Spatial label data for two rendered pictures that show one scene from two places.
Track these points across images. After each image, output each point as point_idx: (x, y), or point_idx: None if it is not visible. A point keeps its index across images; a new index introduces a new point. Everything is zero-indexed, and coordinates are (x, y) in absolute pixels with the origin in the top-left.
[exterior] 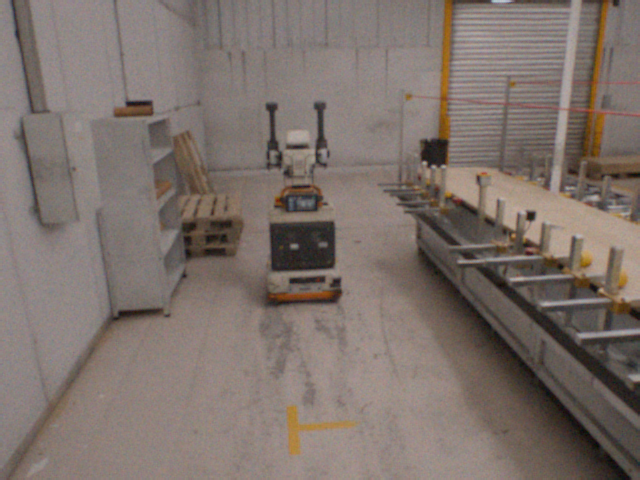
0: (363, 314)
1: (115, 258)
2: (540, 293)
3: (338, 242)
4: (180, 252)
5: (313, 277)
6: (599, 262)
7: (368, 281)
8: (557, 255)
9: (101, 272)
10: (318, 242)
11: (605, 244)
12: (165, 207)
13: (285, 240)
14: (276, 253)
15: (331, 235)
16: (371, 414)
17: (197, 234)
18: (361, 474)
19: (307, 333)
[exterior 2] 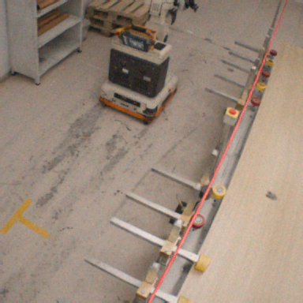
0: (152, 147)
1: (13, 40)
2: (163, 259)
3: (215, 63)
4: (79, 35)
5: (132, 99)
6: (223, 270)
7: (193, 114)
8: (179, 249)
9: (3, 47)
10: (144, 75)
11: (271, 245)
12: (74, 3)
13: (119, 64)
14: (111, 70)
15: (155, 74)
16: (63, 236)
17: (107, 20)
18: (19, 268)
19: (96, 144)
